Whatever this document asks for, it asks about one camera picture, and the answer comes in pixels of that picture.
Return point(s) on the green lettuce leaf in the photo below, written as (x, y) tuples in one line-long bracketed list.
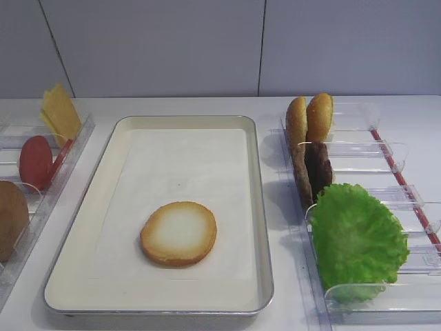
[(360, 244)]

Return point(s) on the metal baking tray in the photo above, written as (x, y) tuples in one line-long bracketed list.
[(70, 289)]

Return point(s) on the yellow cheese slices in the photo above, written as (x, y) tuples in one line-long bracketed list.
[(59, 114)]

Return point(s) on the brown bun top left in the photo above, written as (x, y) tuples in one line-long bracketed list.
[(14, 217)]

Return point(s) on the right bun slice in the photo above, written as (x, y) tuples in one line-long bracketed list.
[(320, 112)]

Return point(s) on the round bun bottom slice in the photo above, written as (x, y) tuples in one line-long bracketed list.
[(179, 234)]

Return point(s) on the clear rack left side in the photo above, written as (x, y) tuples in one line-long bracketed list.
[(40, 204)]

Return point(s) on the right dark meat patty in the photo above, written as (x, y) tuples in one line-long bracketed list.
[(318, 166)]

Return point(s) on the left brown meat patty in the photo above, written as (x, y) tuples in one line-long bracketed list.
[(301, 175)]

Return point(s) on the left sesame bun slice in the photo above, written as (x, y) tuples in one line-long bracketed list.
[(296, 121)]

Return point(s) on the red tomato slice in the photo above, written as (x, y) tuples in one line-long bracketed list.
[(35, 162)]

